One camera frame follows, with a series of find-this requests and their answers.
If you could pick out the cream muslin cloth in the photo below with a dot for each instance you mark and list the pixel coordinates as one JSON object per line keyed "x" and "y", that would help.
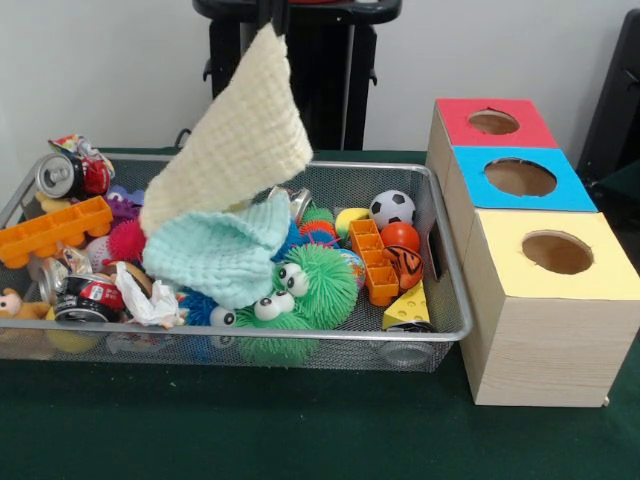
{"x": 245, "y": 140}

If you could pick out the wooden box with three holes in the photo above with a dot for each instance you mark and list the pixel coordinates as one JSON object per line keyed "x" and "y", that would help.
{"x": 540, "y": 350}

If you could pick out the small soccer ball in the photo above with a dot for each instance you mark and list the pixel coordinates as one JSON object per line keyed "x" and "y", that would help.
{"x": 393, "y": 209}

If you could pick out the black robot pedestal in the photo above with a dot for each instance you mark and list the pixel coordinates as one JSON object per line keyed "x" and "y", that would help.
{"x": 330, "y": 90}

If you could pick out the orange toy block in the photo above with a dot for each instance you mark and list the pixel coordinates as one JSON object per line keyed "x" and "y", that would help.
{"x": 375, "y": 260}

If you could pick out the orange plastic toy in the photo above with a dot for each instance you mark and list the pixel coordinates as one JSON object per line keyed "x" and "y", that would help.
{"x": 50, "y": 230}

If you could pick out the red and black soda can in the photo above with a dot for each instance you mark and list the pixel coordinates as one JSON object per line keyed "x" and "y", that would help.
{"x": 95, "y": 297}

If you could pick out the small red ball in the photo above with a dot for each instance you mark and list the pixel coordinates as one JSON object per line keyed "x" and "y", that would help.
{"x": 402, "y": 236}

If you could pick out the large green spiky ball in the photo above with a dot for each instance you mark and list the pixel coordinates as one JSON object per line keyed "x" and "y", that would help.
{"x": 325, "y": 275}

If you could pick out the yellow cheese wedge toy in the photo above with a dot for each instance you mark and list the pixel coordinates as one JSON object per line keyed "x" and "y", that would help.
{"x": 408, "y": 308}

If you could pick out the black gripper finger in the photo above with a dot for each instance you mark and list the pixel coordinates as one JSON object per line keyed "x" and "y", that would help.
{"x": 265, "y": 12}
{"x": 282, "y": 14}

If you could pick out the shallow clear mesh bin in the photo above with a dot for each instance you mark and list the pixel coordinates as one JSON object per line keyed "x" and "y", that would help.
{"x": 452, "y": 290}

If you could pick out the small green spiky ball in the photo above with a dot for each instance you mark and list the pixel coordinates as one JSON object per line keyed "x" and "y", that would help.
{"x": 268, "y": 340}

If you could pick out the mint green muslin cloth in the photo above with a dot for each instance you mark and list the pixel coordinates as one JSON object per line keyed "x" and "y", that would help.
{"x": 225, "y": 255}

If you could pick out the pink spiky ball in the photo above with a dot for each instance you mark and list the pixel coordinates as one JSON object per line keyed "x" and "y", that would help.
{"x": 127, "y": 240}

